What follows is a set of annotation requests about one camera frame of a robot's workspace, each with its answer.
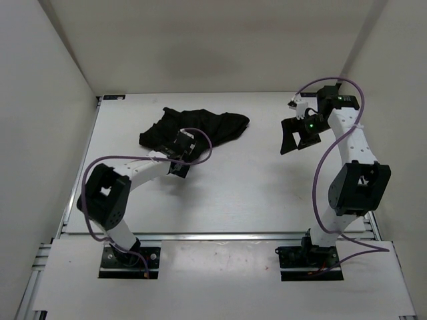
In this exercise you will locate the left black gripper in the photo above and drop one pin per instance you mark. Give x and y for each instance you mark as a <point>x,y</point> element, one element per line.
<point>183,172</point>

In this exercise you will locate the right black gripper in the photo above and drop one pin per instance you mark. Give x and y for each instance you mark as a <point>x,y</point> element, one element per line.
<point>292,125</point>

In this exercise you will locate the black skirt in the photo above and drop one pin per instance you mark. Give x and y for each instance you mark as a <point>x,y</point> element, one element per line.
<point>220,128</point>

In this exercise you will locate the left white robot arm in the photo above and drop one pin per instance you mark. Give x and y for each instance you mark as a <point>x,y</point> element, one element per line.
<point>105,192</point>

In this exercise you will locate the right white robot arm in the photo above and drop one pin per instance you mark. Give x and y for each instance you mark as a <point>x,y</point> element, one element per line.
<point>360,183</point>

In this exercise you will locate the right blue corner label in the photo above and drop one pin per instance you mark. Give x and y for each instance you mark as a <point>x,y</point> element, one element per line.
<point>308,95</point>

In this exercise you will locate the blue corner label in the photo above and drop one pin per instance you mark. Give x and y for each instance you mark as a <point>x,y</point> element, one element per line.
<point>308,95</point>
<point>113,97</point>

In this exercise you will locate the left blue corner label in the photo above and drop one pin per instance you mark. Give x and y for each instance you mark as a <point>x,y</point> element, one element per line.
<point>113,97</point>

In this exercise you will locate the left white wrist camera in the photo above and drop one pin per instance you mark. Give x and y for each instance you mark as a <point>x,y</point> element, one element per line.
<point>187,140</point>

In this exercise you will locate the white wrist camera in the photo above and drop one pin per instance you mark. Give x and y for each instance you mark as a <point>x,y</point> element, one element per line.
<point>299,106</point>
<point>187,140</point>

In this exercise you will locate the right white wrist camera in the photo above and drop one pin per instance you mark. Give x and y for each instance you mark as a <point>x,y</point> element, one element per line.
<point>299,106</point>

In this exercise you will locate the aluminium front rail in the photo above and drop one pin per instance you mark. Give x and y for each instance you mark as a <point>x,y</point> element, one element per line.
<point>219,236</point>

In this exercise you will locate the aluminium right side rail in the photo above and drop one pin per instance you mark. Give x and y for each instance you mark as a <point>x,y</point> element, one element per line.
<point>371,225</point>

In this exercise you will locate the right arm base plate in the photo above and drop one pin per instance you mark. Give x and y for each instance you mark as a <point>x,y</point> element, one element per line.
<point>308,262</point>

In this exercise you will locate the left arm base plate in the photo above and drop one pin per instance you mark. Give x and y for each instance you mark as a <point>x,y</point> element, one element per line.
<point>117,265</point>

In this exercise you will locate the aluminium left frame rail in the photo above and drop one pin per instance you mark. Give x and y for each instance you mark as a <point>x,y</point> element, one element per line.
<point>25,309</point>

